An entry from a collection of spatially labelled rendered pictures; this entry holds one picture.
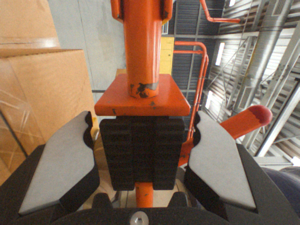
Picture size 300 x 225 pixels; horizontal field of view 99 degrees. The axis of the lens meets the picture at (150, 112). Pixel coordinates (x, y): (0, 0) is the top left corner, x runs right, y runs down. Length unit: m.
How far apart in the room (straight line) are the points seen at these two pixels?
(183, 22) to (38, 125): 10.90
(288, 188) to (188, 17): 10.94
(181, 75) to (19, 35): 10.81
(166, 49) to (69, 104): 7.28
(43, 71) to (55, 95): 0.04
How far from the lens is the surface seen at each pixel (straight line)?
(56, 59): 0.24
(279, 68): 2.84
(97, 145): 0.21
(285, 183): 0.36
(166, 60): 7.50
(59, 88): 0.24
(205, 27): 11.45
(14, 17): 0.84
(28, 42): 0.85
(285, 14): 6.06
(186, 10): 11.14
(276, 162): 2.48
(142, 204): 0.19
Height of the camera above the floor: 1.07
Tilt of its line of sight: 2 degrees up
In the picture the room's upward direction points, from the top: 90 degrees clockwise
